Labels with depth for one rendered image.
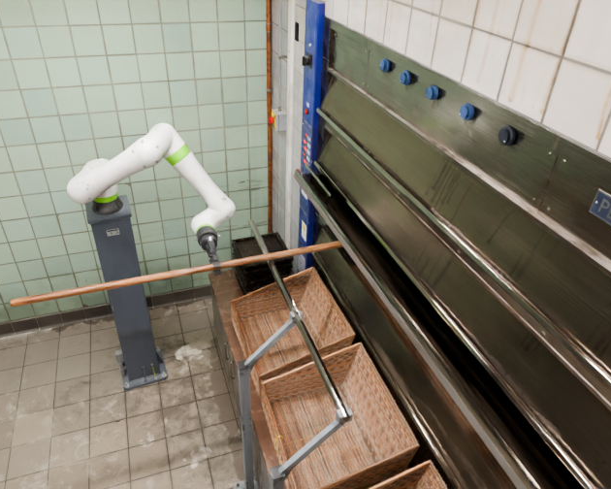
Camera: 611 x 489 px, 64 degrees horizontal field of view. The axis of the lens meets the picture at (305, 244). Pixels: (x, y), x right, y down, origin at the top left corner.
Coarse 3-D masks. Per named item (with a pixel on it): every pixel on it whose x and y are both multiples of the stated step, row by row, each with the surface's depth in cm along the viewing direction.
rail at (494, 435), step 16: (336, 224) 196; (352, 240) 188; (368, 272) 174; (384, 288) 164; (400, 304) 158; (416, 336) 147; (432, 352) 141; (448, 368) 136; (464, 400) 128; (480, 416) 123; (496, 432) 120; (512, 464) 113; (528, 480) 109
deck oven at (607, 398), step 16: (320, 96) 228; (320, 128) 235; (320, 144) 239; (368, 160) 193; (400, 192) 173; (416, 208) 164; (320, 224) 257; (432, 224) 156; (448, 240) 149; (464, 256) 143; (480, 272) 137; (368, 288) 212; (496, 288) 132; (512, 304) 126; (528, 320) 122; (400, 336) 190; (544, 336) 117; (560, 352) 114; (576, 368) 110; (432, 384) 172; (592, 384) 106; (608, 400) 103; (480, 448) 150
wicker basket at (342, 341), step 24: (264, 288) 265; (288, 288) 272; (312, 288) 268; (240, 312) 268; (264, 312) 276; (288, 312) 277; (312, 312) 267; (336, 312) 244; (240, 336) 256; (264, 336) 261; (312, 336) 263; (336, 336) 243; (264, 360) 248; (288, 360) 248; (312, 360) 228
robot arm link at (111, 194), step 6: (90, 162) 233; (96, 162) 232; (102, 162) 233; (84, 168) 228; (90, 168) 227; (114, 186) 239; (108, 192) 237; (114, 192) 240; (96, 198) 237; (102, 198) 237; (108, 198) 238; (114, 198) 242
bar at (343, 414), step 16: (256, 240) 234; (272, 272) 214; (288, 304) 196; (304, 336) 182; (256, 352) 196; (240, 368) 196; (320, 368) 169; (240, 384) 201; (240, 400) 210; (336, 400) 158; (336, 416) 156; (320, 432) 158; (304, 448) 159; (288, 464) 159; (256, 480) 255; (272, 480) 161
